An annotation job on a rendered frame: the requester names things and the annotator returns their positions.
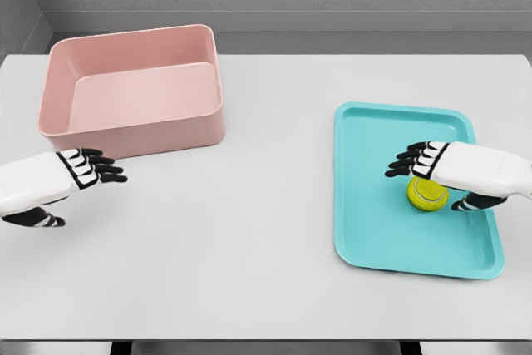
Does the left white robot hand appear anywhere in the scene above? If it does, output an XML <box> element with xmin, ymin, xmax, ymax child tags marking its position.
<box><xmin>0</xmin><ymin>147</ymin><xmax>128</xmax><ymax>229</ymax></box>

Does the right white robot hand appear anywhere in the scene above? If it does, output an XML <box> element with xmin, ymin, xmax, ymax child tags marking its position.
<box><xmin>384</xmin><ymin>140</ymin><xmax>532</xmax><ymax>212</ymax></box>

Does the yellow-green tennis ball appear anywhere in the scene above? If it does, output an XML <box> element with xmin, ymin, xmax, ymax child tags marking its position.
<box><xmin>406</xmin><ymin>176</ymin><xmax>450</xmax><ymax>212</ymax></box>

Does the blue plastic tray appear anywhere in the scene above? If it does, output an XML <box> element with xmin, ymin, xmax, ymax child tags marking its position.
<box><xmin>332</xmin><ymin>101</ymin><xmax>506</xmax><ymax>281</ymax></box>

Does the pink plastic basket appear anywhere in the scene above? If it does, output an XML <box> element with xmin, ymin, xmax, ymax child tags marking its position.
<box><xmin>37</xmin><ymin>23</ymin><xmax>226</xmax><ymax>160</ymax></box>

